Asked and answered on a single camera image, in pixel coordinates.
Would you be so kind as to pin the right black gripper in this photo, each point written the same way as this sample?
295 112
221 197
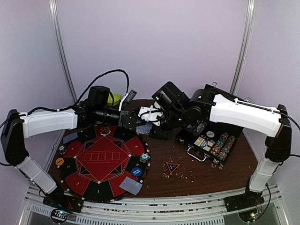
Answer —
160 132

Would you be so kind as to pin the green bowl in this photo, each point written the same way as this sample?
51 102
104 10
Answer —
113 99

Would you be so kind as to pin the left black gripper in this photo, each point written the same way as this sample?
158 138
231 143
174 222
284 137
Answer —
125 116

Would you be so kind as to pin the white round button in case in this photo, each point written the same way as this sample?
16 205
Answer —
210 134

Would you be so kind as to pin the black poker chip case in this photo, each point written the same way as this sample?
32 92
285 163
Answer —
185 136

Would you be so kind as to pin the poker chip row two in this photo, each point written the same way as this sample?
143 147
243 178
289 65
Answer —
226 148

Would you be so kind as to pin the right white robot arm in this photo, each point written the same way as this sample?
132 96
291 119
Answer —
218 106

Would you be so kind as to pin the blue small blind button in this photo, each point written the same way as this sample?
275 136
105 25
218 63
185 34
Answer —
136 172

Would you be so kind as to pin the red black triangle token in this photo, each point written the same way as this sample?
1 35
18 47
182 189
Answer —
172 167

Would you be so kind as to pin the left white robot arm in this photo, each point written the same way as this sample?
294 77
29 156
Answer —
22 127

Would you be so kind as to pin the left aluminium post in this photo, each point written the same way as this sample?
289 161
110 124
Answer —
63 58

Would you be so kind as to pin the chrome case handle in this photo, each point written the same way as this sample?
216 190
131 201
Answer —
196 156

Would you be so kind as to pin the boxed card deck in case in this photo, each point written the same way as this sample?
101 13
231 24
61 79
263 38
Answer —
204 144

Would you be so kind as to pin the teal poker chip stack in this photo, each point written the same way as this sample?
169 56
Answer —
144 157

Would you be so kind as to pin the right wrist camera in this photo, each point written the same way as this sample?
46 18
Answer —
150 114

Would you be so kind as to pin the single blue playing card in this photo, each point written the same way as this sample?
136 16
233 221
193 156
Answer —
70 137

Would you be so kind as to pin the aluminium front rail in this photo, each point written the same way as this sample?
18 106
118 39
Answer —
206 209

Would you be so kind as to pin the aluminium post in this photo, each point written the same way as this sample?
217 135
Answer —
63 58
246 39

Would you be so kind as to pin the right aluminium post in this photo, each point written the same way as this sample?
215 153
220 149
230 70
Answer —
246 39

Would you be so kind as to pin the right arm base board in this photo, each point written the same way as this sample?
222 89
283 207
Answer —
248 207

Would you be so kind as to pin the clear dealer button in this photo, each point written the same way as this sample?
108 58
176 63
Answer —
105 131

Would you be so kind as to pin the blue playing card deck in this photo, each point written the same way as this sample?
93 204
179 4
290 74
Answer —
144 129

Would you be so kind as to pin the orange big blind button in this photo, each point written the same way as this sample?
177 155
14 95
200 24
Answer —
59 161

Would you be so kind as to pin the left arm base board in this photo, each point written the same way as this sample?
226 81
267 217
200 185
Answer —
61 213

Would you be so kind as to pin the small poker chip stack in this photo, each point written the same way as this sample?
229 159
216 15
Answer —
62 150

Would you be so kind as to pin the round red black poker mat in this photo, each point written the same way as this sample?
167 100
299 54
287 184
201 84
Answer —
95 165

